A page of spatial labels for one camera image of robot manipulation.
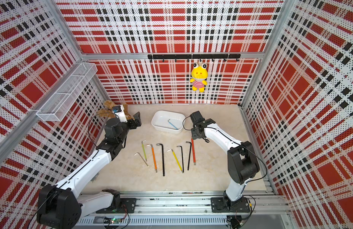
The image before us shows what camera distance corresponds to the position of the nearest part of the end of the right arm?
0.65 meters

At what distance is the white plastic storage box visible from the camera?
3.50 ft

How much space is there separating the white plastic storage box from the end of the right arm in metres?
0.26
